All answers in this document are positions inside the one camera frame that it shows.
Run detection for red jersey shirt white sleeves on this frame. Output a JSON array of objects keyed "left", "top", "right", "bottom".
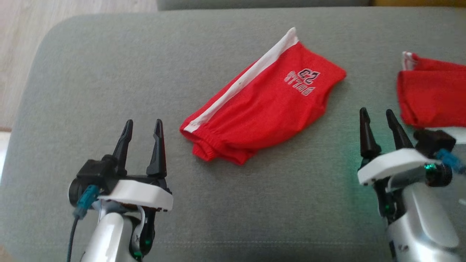
[{"left": 397, "top": 51, "right": 466, "bottom": 144}]

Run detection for red shorts white stripe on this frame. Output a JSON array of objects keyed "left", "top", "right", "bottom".
[{"left": 179, "top": 27, "right": 347, "bottom": 166}]

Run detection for grey sofa seat cushion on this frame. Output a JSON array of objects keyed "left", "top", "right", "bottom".
[{"left": 157, "top": 0, "right": 372, "bottom": 11}]

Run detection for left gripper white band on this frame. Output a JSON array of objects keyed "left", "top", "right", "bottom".
[{"left": 98, "top": 119, "right": 173, "bottom": 212}]

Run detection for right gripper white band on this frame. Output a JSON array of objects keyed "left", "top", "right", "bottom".
[{"left": 358, "top": 107, "right": 441, "bottom": 186}]

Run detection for yellow sofa backrest cushion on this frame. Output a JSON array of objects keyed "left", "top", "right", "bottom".
[{"left": 371, "top": 0, "right": 466, "bottom": 7}]

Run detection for right camera cable teal plug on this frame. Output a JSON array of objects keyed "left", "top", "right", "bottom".
[{"left": 435, "top": 148, "right": 466, "bottom": 175}]

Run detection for white laundry basket brown rim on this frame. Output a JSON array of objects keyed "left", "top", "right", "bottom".
[{"left": 0, "top": 127, "right": 12, "bottom": 182}]

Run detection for left camera cable teal plug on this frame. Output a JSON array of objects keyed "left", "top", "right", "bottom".
[{"left": 67, "top": 185, "right": 99, "bottom": 262}]

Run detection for camera cable teal plug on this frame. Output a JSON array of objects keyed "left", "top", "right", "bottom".
[
  {"left": 67, "top": 185, "right": 99, "bottom": 262},
  {"left": 435, "top": 148, "right": 466, "bottom": 175}
]

